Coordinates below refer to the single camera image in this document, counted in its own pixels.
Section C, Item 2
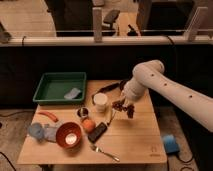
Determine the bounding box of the dark red grape bunch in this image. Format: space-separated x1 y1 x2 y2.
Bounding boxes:
112 100 134 119

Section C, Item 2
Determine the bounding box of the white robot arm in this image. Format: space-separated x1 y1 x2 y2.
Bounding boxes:
123 60 213 132

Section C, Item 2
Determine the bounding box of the white paper cup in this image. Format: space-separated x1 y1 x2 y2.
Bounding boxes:
93 93 108 112

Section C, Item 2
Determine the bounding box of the small metal cup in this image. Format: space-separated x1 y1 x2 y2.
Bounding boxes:
77 107 89 119

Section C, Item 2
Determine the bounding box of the blue plastic cup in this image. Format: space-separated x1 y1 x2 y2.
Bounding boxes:
28 123 44 140

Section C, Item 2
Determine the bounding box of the purple bowl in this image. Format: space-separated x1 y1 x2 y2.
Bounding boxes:
119 79 129 92

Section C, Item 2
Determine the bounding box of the wooden table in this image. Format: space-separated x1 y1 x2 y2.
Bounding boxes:
17 80 167 165

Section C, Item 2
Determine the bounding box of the black rectangular block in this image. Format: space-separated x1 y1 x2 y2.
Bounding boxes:
88 122 107 143

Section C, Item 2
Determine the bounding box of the orange fruit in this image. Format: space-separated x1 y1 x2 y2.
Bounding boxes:
82 119 96 133

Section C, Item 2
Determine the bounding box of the silver fork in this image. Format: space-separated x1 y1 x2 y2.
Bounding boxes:
90 144 120 162

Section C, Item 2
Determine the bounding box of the blue tape roll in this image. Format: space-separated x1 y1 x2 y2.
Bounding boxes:
163 135 180 154

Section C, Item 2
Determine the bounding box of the orange bowl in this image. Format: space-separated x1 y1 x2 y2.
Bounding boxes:
56 122 82 149

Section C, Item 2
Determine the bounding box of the green plastic tray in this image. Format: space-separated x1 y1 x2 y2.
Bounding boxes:
33 72 87 105

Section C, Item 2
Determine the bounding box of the orange carrot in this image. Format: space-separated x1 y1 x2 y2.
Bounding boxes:
38 111 59 122

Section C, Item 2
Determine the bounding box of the grey cloth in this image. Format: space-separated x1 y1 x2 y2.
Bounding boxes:
44 121 62 142

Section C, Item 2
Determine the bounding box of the black handled knife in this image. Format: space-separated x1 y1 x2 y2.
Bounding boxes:
92 83 119 99

